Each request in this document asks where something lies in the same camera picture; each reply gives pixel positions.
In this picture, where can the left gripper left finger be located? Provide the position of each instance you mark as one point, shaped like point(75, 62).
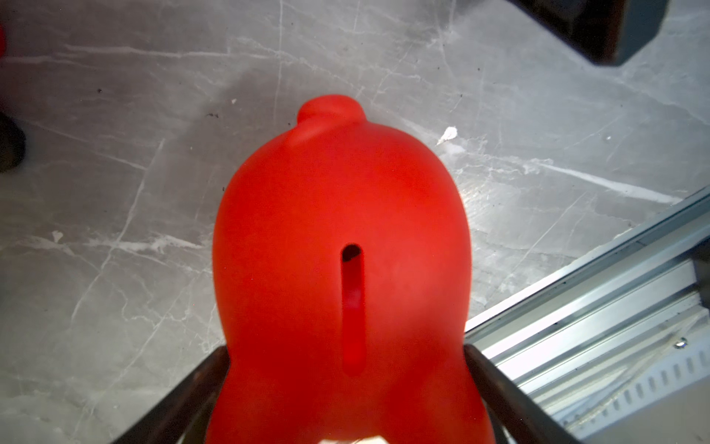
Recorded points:
point(184, 414)

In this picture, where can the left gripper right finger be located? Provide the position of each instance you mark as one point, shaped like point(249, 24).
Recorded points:
point(514, 416)

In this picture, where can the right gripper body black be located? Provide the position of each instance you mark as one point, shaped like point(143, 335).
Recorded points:
point(605, 32)

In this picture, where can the red piggy bank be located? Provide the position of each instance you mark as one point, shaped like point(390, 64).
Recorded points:
point(3, 41)
point(342, 267)

